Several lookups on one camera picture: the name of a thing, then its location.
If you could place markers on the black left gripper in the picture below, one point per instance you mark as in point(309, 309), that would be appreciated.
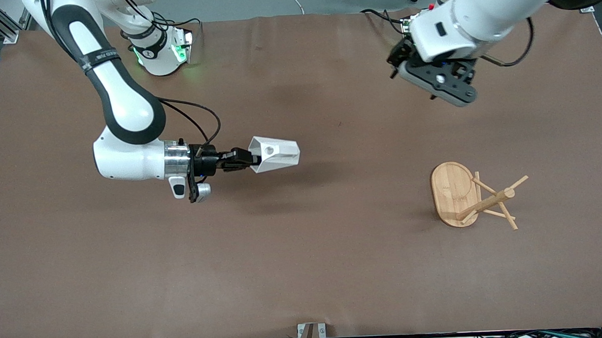
point(400, 53)

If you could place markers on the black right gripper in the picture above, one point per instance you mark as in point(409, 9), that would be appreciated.
point(208, 162)

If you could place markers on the white faceted cup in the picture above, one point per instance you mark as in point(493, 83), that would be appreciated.
point(280, 154)

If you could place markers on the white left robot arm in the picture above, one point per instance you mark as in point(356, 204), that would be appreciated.
point(487, 8)

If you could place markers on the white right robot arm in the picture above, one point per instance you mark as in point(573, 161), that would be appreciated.
point(125, 105)

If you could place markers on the wooden cup rack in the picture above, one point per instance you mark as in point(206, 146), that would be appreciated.
point(449, 193)

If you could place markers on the small metal corner bracket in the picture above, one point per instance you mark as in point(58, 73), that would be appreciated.
point(587, 9)

